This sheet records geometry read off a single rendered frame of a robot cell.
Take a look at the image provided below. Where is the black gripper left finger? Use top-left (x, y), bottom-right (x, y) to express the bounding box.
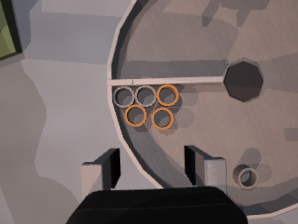
top-left (80, 148), bottom-right (121, 201)

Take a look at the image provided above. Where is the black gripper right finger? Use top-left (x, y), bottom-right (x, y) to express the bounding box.
top-left (184, 145), bottom-right (227, 195)

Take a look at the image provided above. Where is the grey metal ring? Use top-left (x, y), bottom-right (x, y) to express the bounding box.
top-left (113, 86), bottom-right (135, 109)
top-left (233, 165), bottom-right (259, 189)
top-left (135, 85), bottom-right (157, 108)

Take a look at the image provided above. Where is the bronze bushing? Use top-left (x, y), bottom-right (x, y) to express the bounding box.
top-left (151, 108), bottom-right (174, 130)
top-left (125, 105), bottom-right (147, 127)
top-left (156, 84), bottom-right (179, 107)

